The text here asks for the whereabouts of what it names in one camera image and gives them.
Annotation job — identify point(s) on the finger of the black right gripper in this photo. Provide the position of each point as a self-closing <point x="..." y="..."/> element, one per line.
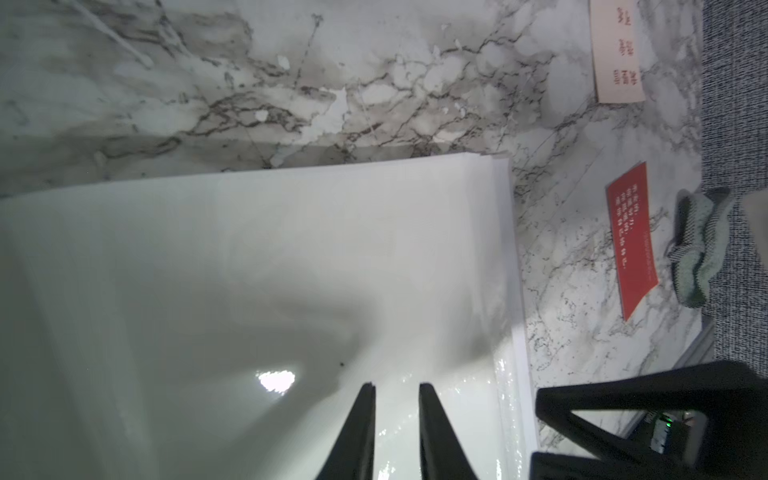
<point x="555" y="466"/>
<point x="731" y="396"/>

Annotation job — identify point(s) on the white photo album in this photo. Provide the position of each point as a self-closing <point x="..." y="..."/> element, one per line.
<point x="220" y="326"/>

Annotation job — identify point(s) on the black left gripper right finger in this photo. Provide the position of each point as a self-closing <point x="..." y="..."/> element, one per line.
<point x="441" y="455"/>

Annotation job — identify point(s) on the green knitted cloth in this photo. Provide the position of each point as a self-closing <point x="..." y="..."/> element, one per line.
<point x="702" y="238"/>

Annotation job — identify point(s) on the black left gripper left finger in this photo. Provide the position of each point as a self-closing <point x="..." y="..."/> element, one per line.
<point x="352" y="455"/>

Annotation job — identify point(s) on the pink card red characters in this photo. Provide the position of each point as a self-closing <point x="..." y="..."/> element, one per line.
<point x="615" y="52"/>

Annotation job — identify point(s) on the small red card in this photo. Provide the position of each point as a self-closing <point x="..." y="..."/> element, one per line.
<point x="628" y="202"/>

